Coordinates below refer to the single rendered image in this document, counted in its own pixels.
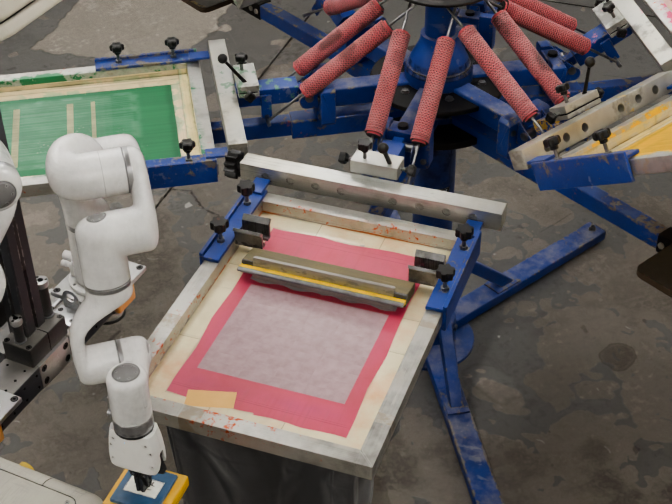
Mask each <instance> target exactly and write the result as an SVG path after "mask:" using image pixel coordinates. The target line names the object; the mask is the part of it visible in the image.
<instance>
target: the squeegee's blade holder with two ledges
mask: <svg viewBox="0 0 672 504"><path fill-rule="evenodd" d="M253 266H255V267H259V268H264V269H268V270H273V271H277V272H282V273H286V274H291V275H295V276H300V277H304V278H309V279H313V280H318V281H322V282H327V283H331V284H336V285H340V286H345V287H349V288H354V289H358V290H363V291H367V292H372V293H376V294H381V295H385V296H390V297H393V296H394V292H395V286H390V285H386V284H381V283H377V282H372V281H368V280H363V279H359V278H354V277H350V276H345V275H340V274H336V273H331V272H327V271H322V270H318V269H313V268H309V267H304V266H300V265H295V264H290V263H286V262H281V261H277V260H272V259H268V258H263V257H259V256H254V257H253ZM253 278H255V279H259V280H264V281H268V282H273V283H277V284H281V285H286V286H291V287H295V288H300V289H304V290H308V291H312V292H317V293H321V294H326V295H330V296H334V297H339V298H343V299H348V300H352V301H357V302H361V303H365V304H370V305H374V306H379V307H383V308H388V309H393V307H394V306H391V305H387V304H383V303H378V302H374V301H369V300H365V299H360V298H356V297H351V296H347V295H342V294H338V293H334V292H329V291H325V290H320V289H316V288H311V287H307V286H302V285H298V284H294V283H289V282H285V281H280V280H276V279H271V278H267V277H262V276H258V275H253Z"/></svg>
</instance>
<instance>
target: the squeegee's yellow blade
mask: <svg viewBox="0 0 672 504"><path fill-rule="evenodd" d="M239 266H241V267H246V268H250V269H255V270H259V271H264V272H268V273H273V274H277V275H282V276H286V277H291V278H295V279H299V280H304V281H308V282H313V283H317V284H322V285H326V286H331V287H335V288H340V289H344V290H349V291H353V292H358V293H362V294H367V295H371V296H376V297H380V298H384V299H389V300H393V301H398V302H402V303H404V306H405V304H406V300H403V299H399V298H394V297H390V296H385V295H381V294H376V293H372V292H367V291H363V290H358V289H354V288H349V287H345V286H340V285H336V284H331V283H327V282H322V281H318V280H313V279H309V278H304V277H300V276H295V275H291V274H286V273H282V272H277V271H273V270H268V269H264V268H259V267H255V266H251V265H246V264H242V263H241V264H240V265H239Z"/></svg>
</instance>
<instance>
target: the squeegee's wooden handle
mask: <svg viewBox="0 0 672 504"><path fill-rule="evenodd" d="M254 256H259V257H263V258H268V259H272V260H277V261H281V262H286V263H290V264H295V265H300V266H304V267H309V268H313V269H318V270H322V271H327V272H331V273H336V274H340V275H345V276H350V277H354V278H359V279H363V280H368V281H372V282H377V283H381V284H386V285H390V286H395V292H394V296H393V297H394V298H399V299H403V300H406V304H405V306H404V307H406V305H407V304H408V302H409V301H410V299H411V298H412V296H413V295H414V292H415V282H410V281H406V280H401V279H396V278H392V277H387V276H383V275H378V274H373V273H369V272H364V271H360V270H355V269H351V268H346V267H341V266H337V265H332V264H328V263H323V262H318V261H314V260H309V259H305V258H300V257H296V256H291V255H286V254H282V253H277V252H273V251H268V250H263V249H259V248H252V249H251V250H250V251H249V252H248V254H247V255H246V256H245V257H244V258H243V259H242V264H246V265H251V266H253V257H254Z"/></svg>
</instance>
